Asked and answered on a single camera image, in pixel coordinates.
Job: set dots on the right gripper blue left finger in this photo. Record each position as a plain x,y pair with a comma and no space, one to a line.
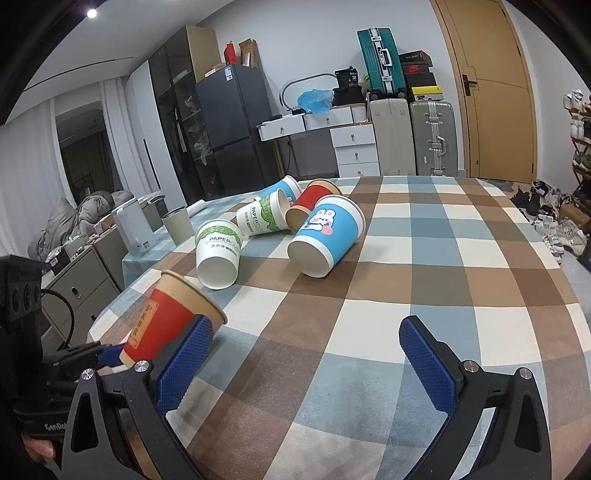
179,361

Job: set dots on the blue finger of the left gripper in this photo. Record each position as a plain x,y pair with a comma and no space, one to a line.
110,356

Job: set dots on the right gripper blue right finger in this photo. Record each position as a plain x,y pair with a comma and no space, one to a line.
433,362

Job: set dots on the red kraft paper cup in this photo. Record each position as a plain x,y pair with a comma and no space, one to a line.
170,306

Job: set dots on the white green paper cup near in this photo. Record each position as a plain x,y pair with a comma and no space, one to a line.
218,243

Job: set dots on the white green paper cup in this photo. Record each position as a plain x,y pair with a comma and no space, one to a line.
264,215
218,243

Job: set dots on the blue bunny paper cup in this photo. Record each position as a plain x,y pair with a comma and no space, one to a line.
328,233

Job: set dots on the white green paper cup far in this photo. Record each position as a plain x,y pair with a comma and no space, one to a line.
264,215

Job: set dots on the red kraft cup far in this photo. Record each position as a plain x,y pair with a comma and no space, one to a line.
305,203

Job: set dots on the blue paper cup far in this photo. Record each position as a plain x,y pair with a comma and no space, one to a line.
290,187

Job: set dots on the person's left hand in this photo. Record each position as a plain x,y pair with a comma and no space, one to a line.
38,450

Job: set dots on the grey drawer cabinet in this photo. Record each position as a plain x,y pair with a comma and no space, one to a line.
87,286

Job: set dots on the white humidifier appliance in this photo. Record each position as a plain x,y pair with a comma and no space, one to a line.
133,227

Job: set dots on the checked tablecloth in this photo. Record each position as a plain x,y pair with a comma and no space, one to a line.
307,380

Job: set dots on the grey bedding pile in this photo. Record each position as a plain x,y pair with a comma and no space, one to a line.
66,221

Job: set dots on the beige steel tumbler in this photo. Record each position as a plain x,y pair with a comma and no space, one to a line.
178,225

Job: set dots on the white drawer desk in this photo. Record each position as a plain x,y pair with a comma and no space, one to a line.
352,134

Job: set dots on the silver aluminium suitcase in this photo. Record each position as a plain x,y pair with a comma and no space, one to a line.
435,138

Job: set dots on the beige suitcase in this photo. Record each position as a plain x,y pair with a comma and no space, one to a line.
394,136

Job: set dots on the wooden door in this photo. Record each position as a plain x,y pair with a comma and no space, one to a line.
497,111

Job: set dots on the black refrigerator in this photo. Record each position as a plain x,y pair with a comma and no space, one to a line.
234,103

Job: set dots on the black bag on desk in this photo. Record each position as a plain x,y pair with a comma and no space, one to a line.
349,90

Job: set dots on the blue plastic bag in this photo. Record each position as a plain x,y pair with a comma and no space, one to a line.
316,101

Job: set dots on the black glass cabinet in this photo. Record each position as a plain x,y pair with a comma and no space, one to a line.
175,69

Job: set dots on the shoe rack with shoes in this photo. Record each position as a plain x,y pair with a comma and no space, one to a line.
578,107

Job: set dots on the stacked shoe boxes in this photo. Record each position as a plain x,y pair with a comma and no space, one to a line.
420,80

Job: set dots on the teal suitcase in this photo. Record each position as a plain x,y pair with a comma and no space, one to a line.
384,68

